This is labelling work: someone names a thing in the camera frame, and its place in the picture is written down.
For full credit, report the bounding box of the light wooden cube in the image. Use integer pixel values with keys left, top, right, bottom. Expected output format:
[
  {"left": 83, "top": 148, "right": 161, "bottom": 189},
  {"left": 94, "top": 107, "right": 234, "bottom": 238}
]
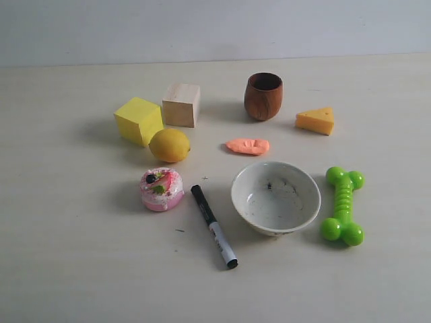
[{"left": 162, "top": 83, "right": 201, "bottom": 128}]

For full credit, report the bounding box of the black white marker pen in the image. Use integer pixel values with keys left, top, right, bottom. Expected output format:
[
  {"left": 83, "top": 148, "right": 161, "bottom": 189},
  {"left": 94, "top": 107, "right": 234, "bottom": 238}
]
[{"left": 191, "top": 184, "right": 238, "bottom": 269}]

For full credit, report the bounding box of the yellow lemon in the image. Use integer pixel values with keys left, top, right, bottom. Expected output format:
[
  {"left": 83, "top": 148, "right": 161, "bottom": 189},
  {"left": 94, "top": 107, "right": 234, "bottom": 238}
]
[{"left": 149, "top": 129, "right": 191, "bottom": 163}]

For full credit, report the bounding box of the green bone dog toy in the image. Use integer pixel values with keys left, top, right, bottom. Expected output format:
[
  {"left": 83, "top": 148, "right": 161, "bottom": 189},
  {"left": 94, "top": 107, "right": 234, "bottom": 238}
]
[{"left": 320, "top": 166, "right": 364, "bottom": 246}]

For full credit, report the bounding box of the yellow cheese wedge toy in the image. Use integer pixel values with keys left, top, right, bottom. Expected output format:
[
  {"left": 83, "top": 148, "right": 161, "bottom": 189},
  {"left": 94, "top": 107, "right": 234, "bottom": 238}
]
[{"left": 295, "top": 106, "right": 335, "bottom": 136}]

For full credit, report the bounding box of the white ceramic bowl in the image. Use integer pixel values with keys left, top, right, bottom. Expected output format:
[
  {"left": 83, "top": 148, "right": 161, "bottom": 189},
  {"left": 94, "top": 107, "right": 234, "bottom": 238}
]
[{"left": 230, "top": 161, "right": 321, "bottom": 236}]

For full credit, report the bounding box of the yellow foam cube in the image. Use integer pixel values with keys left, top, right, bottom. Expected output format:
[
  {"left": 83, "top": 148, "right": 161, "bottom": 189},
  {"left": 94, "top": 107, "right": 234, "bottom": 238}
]
[{"left": 114, "top": 97, "right": 164, "bottom": 147}]

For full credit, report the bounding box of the brown wooden cup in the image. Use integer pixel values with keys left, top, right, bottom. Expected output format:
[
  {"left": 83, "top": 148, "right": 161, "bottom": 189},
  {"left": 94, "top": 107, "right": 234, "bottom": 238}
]
[{"left": 244, "top": 72, "right": 284, "bottom": 121}]

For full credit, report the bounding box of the pink toy cake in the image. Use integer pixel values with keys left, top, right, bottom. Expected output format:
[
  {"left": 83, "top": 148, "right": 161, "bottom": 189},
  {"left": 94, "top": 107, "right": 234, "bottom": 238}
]
[{"left": 139, "top": 167, "right": 185, "bottom": 212}]

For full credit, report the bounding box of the orange putty blob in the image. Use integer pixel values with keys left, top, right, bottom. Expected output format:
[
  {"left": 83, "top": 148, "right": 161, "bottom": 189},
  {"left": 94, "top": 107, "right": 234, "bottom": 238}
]
[{"left": 225, "top": 138, "right": 270, "bottom": 155}]

